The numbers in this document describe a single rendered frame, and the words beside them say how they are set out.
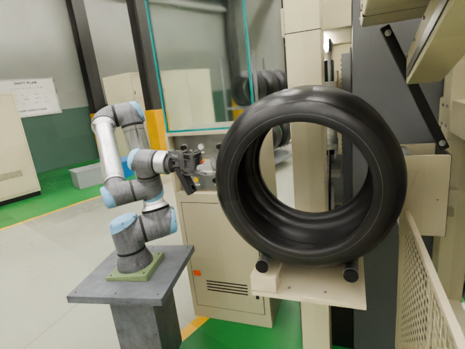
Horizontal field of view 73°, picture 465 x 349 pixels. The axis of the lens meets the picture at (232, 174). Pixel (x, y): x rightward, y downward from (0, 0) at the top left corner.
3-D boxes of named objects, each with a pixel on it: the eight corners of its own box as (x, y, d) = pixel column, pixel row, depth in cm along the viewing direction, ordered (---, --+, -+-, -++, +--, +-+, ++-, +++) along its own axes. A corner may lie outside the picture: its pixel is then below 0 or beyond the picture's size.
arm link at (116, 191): (86, 105, 161) (99, 197, 116) (111, 100, 165) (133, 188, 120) (93, 124, 169) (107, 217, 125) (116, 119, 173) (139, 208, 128)
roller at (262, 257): (282, 216, 136) (289, 224, 136) (275, 221, 138) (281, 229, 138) (262, 259, 104) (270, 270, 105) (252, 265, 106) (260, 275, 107)
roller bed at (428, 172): (391, 212, 134) (394, 144, 126) (432, 214, 129) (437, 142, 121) (398, 234, 117) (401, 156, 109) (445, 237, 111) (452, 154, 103)
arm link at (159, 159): (153, 176, 118) (167, 169, 126) (165, 177, 116) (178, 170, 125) (151, 153, 115) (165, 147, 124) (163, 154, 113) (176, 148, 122)
